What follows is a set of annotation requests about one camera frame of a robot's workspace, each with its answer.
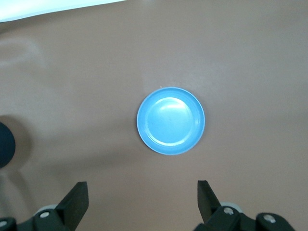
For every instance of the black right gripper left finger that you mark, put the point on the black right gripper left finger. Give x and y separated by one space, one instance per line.
72 207

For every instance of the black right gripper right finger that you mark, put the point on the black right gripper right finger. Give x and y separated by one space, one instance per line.
211 211

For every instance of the blue round plate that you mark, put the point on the blue round plate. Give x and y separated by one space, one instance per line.
170 120

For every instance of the brown table cover mat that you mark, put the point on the brown table cover mat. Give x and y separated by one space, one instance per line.
96 72

